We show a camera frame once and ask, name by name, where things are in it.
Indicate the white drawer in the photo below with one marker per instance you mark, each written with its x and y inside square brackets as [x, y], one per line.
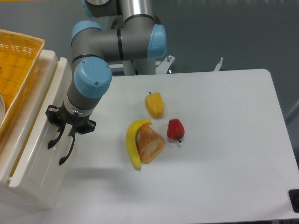
[45, 175]
[42, 127]

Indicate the yellow banana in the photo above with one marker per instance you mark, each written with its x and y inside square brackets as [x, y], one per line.
[131, 141]

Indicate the white drawer cabinet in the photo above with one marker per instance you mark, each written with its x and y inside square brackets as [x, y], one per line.
[16, 136]

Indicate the yellow woven basket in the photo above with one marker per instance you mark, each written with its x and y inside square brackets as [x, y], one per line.
[18, 57]

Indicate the black corner device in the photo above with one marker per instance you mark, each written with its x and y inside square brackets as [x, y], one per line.
[294, 198]

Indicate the orange bread piece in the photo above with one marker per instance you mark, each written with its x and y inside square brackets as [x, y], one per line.
[151, 144]

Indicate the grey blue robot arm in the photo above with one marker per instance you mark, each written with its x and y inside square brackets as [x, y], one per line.
[137, 36]

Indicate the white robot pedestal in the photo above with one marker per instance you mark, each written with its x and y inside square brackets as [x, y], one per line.
[167, 65]

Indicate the red bell pepper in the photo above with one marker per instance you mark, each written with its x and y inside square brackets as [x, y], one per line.
[175, 130]

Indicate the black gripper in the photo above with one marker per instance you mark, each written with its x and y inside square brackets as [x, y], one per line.
[60, 116]

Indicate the white plate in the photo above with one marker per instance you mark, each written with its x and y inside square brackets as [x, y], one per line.
[2, 109]

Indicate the yellow bell pepper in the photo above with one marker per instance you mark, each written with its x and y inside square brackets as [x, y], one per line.
[154, 104]

